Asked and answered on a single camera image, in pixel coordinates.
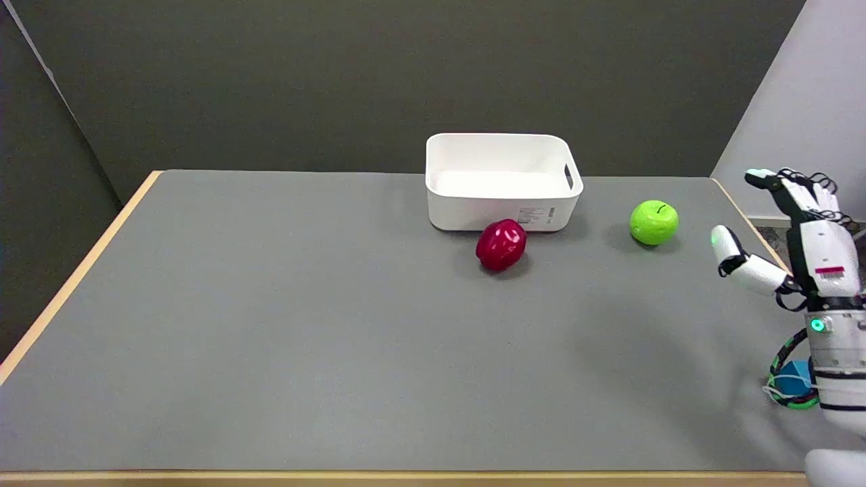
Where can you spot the green apple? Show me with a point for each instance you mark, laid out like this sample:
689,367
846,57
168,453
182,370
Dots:
653,222

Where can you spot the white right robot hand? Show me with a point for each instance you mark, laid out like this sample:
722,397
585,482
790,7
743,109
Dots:
825,250

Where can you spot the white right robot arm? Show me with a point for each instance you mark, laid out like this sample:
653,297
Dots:
839,368

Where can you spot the red apple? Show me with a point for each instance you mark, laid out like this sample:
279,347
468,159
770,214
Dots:
501,245

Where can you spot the white plastic storage bin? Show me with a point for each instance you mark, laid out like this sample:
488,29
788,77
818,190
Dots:
500,182

